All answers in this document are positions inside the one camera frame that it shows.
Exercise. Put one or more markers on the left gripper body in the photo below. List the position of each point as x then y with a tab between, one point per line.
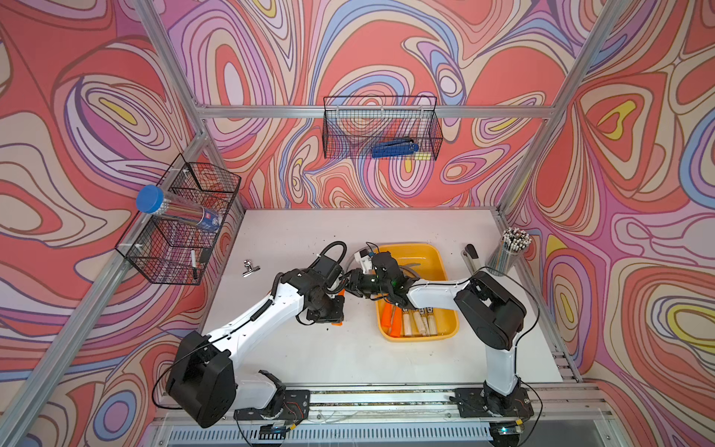
329	310

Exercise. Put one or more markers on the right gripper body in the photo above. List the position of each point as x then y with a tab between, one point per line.
366	284

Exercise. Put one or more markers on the yellow plastic tray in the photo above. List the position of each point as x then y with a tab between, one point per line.
426	261

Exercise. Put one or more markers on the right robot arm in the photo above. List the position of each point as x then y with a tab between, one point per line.
493	313

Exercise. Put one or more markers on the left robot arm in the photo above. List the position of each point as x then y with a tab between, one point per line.
203	379

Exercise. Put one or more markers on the silver bulldog clip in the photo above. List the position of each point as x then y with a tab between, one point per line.
249	268

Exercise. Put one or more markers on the black marker in basket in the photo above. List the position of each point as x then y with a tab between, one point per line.
194	265

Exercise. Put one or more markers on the cup of pencils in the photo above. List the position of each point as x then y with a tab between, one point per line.
514	242

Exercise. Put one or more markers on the blue tool in basket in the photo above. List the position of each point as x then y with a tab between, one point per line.
395	148

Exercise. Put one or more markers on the clear bottle blue cap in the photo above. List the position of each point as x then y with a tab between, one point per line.
168	206

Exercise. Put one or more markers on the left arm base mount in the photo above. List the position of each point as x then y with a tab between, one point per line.
263	397

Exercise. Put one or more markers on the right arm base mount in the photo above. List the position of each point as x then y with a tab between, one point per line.
478	402

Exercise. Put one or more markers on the back wire basket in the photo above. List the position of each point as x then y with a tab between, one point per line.
353	124

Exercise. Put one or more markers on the wire basket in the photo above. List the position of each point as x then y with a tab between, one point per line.
353	124
159	249

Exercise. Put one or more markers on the left wire basket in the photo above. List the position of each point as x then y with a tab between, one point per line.
159	249

